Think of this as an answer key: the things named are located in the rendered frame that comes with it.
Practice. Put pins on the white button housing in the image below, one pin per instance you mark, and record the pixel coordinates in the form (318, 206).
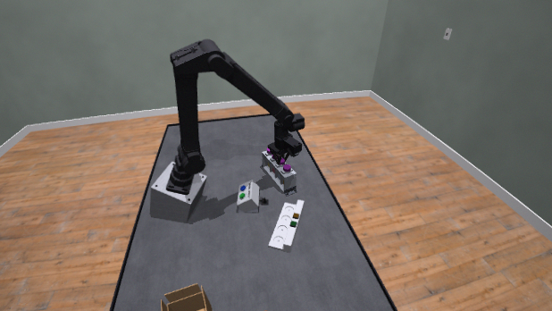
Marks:
(249, 197)

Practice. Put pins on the white tray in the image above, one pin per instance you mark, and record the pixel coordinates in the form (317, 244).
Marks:
(286, 227)

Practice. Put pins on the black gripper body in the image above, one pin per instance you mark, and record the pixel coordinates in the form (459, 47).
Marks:
(276, 150)

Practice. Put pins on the brown cardboard box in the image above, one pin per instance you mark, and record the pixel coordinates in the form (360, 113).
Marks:
(186, 302)

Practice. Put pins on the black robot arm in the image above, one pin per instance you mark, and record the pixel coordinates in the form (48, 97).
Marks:
(187, 62)

